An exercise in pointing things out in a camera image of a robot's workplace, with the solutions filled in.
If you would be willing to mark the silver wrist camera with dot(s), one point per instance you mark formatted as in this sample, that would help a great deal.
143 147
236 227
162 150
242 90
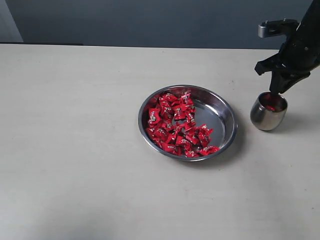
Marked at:
277 28

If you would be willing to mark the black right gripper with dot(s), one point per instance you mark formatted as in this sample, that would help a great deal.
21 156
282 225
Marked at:
299 54

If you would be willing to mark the steel cup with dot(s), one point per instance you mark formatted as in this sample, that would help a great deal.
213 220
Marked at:
264 119

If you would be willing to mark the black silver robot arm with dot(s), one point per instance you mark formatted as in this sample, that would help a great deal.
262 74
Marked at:
311 10

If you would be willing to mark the red candy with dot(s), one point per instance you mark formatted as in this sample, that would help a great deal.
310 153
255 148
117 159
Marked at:
168 100
208 150
270 108
204 135
154 116

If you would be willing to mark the round steel plate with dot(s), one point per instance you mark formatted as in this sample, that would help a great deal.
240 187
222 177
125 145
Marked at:
176 135

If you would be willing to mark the red candy in cup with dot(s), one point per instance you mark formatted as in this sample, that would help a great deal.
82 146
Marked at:
270 108

